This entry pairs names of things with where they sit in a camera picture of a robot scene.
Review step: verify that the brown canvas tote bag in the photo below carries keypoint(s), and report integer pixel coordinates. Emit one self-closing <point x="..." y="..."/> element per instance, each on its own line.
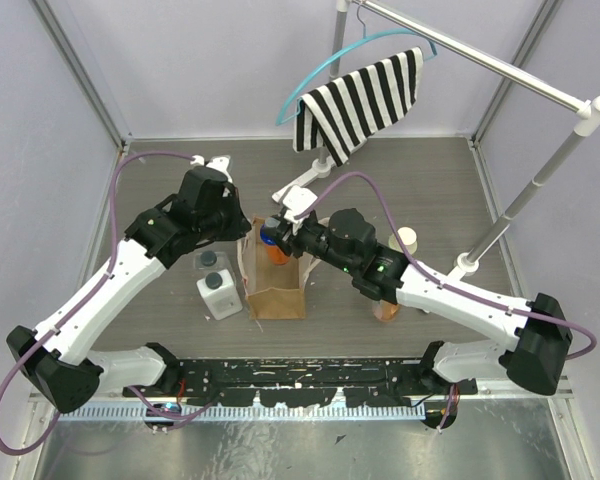
<point x="272" y="292"/>

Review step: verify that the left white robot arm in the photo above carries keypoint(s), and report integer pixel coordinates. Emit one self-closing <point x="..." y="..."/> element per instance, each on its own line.
<point x="57" y="356"/>

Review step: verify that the white square bottle grey cap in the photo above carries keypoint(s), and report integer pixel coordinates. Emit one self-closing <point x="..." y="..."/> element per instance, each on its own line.
<point x="219" y="293"/>

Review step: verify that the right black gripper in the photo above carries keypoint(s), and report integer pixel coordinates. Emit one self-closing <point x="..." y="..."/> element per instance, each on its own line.
<point x="288" y="238"/>

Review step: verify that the clear square bottle grey cap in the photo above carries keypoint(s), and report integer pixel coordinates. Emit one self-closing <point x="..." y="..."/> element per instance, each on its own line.
<point x="207" y="261"/>

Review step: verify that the pink clear soap bottle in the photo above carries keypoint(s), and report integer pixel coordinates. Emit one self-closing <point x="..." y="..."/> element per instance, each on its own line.
<point x="384" y="311"/>

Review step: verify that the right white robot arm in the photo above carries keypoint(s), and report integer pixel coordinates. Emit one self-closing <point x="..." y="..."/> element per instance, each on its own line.
<point x="525" y="341"/>

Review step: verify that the white silver clothes rack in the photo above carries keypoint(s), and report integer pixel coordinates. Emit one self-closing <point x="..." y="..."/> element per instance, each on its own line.
<point x="588" y="111"/>

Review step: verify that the slotted cable duct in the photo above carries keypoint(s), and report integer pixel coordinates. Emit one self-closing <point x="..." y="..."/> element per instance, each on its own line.
<point x="337" y="411"/>

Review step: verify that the black white striped cloth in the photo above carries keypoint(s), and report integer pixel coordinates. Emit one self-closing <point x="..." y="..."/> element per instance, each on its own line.
<point x="344" y="113"/>

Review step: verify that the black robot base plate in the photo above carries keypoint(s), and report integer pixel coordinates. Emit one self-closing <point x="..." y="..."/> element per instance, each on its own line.
<point x="295" y="383"/>

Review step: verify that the orange bottle blue cap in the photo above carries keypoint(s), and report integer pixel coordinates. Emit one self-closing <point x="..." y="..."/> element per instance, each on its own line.
<point x="275" y="254"/>

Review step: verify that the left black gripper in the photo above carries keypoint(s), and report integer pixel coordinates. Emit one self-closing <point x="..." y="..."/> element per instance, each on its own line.
<point x="237" y="223"/>

